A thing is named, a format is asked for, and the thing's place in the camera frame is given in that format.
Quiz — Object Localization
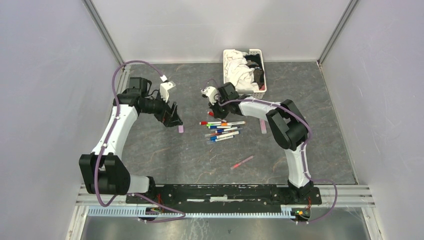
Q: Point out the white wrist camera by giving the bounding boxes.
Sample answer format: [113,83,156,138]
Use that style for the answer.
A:
[159,81,176,103]
[200,86,219,105]

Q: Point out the pink gel pen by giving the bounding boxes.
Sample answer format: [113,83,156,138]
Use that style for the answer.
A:
[230,155,254,170]

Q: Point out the clear red ballpoint pen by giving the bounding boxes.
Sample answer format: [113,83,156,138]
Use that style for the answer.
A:
[204,130,236,138]

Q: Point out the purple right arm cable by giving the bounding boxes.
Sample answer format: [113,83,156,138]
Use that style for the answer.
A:
[202,78,339,225]

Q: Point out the red capped white marker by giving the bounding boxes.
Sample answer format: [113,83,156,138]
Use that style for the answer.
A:
[207,111,227,123]

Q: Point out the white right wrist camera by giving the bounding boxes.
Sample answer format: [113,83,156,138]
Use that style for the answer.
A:
[200,86,219,105]

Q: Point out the orange capped white marker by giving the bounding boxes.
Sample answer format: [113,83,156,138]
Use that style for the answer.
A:
[220,121,246,126]

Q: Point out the blue capped thick marker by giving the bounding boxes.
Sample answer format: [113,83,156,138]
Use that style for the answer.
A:
[210,131,240,142]

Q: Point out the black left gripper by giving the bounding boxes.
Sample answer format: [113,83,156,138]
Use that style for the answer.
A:
[140,90,183,128]

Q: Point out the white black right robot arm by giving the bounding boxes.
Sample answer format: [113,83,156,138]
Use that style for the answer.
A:
[201,82,314,204]

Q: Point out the white plastic basket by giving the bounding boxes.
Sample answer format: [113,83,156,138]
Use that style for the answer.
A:
[223,48,267,99]

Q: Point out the clear blue ballpoint pen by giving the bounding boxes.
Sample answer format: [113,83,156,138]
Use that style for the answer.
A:
[207,135,235,144]

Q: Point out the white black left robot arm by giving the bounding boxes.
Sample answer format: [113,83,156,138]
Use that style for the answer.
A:
[78,77,183,204]

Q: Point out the black cloth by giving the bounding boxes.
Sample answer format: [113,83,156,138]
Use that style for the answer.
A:
[245,54,265,90]

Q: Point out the white slotted cable duct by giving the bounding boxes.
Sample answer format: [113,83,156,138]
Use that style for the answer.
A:
[87,206,295,220]

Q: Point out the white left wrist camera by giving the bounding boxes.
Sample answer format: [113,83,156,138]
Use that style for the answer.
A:
[159,81,176,103]

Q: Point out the white cloth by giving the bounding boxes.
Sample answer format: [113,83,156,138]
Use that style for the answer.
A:
[223,49,259,92]

